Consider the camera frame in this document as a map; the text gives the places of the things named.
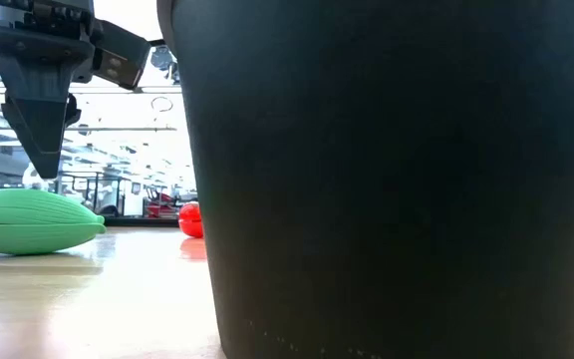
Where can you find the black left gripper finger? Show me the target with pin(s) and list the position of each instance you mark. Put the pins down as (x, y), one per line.
(38, 124)
(74, 109)

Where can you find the green corn toy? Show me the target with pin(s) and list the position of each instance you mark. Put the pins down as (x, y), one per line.
(28, 222)

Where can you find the red tomato toy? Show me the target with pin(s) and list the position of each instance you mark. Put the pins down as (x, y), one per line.
(191, 219)

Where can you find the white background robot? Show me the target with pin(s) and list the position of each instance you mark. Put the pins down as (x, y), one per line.
(32, 177)

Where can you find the black-framed workstation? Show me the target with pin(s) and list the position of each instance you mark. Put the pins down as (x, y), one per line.
(100, 194)

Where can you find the red cart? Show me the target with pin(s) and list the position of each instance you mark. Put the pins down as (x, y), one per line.
(160, 205)

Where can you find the large black tapered container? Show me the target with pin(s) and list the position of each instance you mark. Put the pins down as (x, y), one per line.
(396, 179)

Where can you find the long ceiling light rail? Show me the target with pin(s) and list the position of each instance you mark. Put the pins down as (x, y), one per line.
(117, 90)
(117, 128)

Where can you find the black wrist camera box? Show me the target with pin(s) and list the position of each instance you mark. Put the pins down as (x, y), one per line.
(120, 55)

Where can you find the black table frame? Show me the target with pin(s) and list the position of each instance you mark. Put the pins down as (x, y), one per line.
(142, 221)

